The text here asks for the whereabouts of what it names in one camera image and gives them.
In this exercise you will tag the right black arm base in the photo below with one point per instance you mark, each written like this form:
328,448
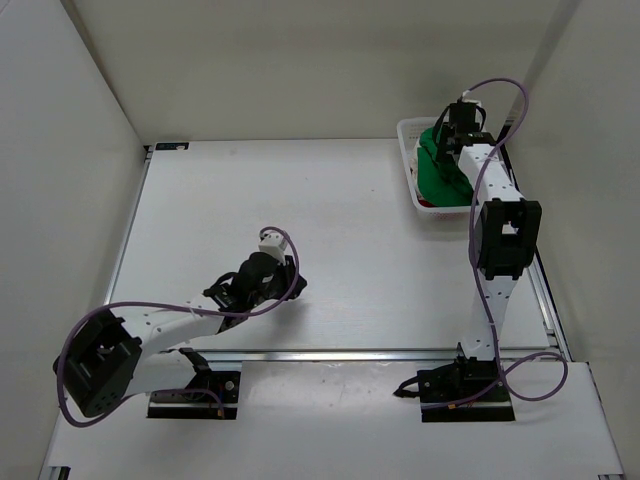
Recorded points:
466,390

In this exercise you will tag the white plastic basket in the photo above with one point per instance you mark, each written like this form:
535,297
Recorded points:
408,134

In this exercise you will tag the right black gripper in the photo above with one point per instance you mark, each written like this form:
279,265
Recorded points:
444,153

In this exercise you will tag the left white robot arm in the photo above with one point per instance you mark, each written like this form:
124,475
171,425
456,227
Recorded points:
122,350

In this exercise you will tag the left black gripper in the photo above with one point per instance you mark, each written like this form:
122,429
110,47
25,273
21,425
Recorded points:
287,270

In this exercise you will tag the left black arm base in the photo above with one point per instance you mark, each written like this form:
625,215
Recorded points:
212,392

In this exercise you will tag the green t shirt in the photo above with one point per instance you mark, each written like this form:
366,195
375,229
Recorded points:
441,184

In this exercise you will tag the white t shirt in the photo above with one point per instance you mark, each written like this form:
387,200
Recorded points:
413,163

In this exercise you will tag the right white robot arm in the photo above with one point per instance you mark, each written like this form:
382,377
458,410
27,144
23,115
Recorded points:
504,225

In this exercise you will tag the dark label sticker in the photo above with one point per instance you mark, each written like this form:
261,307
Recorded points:
172,146

